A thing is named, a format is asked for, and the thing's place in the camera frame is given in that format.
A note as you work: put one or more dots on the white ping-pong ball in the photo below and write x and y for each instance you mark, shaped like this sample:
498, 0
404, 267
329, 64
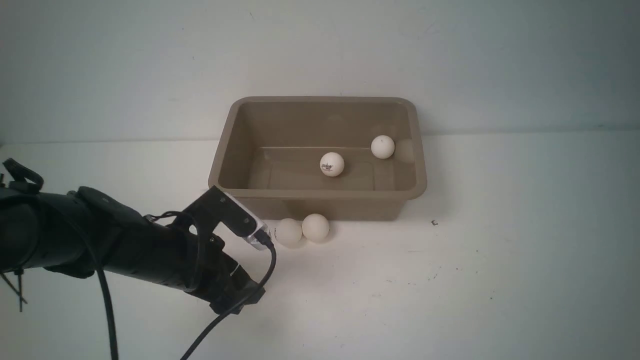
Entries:
332, 164
316, 228

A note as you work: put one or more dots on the white ball with black mark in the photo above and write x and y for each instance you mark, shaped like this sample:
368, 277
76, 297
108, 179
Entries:
288, 232

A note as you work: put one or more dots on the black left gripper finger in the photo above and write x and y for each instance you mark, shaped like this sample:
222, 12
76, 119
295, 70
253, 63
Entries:
236, 290

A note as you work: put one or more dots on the tan plastic bin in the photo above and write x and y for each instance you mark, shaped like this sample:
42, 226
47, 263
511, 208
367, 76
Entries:
268, 156

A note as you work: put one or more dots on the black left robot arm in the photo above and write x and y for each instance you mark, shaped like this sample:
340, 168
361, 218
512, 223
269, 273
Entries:
82, 231

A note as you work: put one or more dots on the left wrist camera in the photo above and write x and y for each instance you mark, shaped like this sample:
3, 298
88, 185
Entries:
216, 207

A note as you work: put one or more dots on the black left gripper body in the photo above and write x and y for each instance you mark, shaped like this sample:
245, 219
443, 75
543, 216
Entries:
194, 265

